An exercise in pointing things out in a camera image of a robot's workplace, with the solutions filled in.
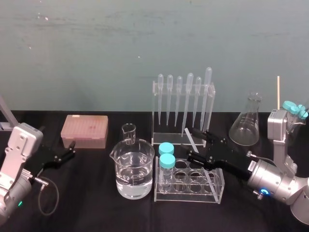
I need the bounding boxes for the clear glass stirring rod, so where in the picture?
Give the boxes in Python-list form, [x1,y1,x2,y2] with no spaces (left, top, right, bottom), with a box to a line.
[183,128,220,198]

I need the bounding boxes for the clear acrylic pipette rack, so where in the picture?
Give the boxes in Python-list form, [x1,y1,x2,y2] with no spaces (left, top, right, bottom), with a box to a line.
[151,81,216,148]

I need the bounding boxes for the gripper dark cable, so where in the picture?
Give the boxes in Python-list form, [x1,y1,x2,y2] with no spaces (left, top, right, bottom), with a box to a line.
[246,151,278,168]
[32,176,60,216]

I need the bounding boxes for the clear glass conical flask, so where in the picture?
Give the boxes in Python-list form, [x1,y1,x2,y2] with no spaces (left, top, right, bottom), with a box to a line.
[228,91,260,146]

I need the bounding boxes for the small empty glass beaker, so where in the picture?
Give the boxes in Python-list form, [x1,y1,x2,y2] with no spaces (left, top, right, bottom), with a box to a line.
[121,123,137,145]

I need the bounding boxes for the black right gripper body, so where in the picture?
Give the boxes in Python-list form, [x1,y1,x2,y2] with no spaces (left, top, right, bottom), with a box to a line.
[204,138,253,181]

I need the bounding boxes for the left gripper dark cable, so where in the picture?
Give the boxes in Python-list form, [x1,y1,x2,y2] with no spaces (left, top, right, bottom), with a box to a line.
[32,176,60,216]

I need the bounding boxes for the black table cloth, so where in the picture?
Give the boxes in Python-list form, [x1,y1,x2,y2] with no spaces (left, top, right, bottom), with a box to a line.
[0,110,309,232]

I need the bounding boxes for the long clear plastic transfer pipette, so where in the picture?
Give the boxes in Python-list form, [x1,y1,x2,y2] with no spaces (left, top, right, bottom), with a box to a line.
[181,72,194,138]
[200,67,213,133]

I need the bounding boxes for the large glass beaker with water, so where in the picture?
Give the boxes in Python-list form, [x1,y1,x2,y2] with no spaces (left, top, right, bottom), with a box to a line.
[109,139,155,200]

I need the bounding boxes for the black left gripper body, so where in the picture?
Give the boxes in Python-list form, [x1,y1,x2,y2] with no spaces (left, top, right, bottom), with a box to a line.
[28,144,58,175]

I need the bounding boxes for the right gripper dark cable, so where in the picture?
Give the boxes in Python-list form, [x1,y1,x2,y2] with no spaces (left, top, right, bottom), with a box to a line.
[246,151,278,168]

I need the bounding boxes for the clear acrylic tube rack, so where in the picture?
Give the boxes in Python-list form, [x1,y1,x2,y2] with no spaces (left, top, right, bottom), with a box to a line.
[154,156,225,198]

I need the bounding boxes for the grey metal stand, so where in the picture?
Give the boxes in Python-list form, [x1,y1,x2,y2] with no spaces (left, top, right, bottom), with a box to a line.
[0,94,18,131]

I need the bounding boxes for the pink pipette tip box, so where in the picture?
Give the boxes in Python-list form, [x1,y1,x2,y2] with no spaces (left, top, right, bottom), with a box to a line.
[60,115,109,149]

